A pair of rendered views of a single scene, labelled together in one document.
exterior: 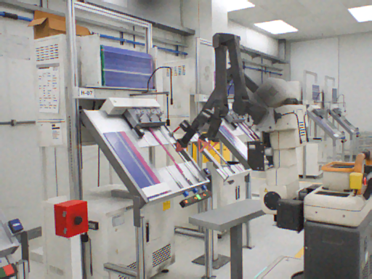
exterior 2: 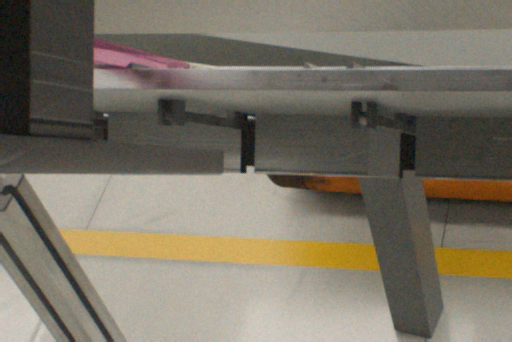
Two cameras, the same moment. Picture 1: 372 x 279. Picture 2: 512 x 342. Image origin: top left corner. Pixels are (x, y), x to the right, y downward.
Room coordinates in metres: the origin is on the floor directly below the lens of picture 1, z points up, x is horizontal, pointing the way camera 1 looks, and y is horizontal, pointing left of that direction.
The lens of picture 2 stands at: (2.47, 0.47, 1.14)
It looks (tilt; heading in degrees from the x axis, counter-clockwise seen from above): 48 degrees down; 260
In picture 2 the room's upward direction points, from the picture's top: 16 degrees counter-clockwise
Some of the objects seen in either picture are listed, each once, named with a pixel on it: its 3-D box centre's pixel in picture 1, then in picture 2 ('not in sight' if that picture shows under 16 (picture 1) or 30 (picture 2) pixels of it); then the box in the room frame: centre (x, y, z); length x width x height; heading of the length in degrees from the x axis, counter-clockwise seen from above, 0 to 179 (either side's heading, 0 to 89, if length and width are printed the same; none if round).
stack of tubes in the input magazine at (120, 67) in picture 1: (123, 69); not in sight; (2.63, 0.43, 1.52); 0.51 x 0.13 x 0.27; 146
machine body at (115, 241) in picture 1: (111, 237); not in sight; (2.65, 0.56, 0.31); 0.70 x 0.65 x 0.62; 146
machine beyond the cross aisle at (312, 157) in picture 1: (304, 123); not in sight; (6.81, -2.21, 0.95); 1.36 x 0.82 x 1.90; 56
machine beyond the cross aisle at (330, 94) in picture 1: (325, 121); not in sight; (8.00, -3.03, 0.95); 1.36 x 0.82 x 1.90; 56
